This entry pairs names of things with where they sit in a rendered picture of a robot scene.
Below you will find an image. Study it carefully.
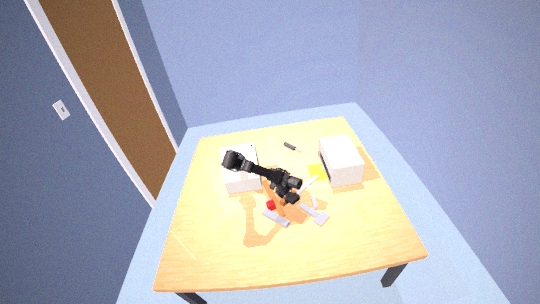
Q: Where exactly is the small red cube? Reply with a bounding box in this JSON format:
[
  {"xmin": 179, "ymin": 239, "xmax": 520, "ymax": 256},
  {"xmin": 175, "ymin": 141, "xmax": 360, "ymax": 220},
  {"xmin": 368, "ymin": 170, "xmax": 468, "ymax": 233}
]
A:
[{"xmin": 266, "ymin": 199, "xmax": 276, "ymax": 211}]

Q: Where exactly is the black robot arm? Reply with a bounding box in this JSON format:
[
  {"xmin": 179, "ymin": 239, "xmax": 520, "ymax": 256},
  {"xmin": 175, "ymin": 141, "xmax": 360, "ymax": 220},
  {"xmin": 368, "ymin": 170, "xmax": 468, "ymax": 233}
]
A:
[{"xmin": 221, "ymin": 149, "xmax": 303, "ymax": 192}]

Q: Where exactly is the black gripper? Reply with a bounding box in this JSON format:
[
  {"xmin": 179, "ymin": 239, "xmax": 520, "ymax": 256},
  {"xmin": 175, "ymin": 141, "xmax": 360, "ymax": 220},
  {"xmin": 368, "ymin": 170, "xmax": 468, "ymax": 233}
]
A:
[{"xmin": 269, "ymin": 183, "xmax": 301, "ymax": 205}]

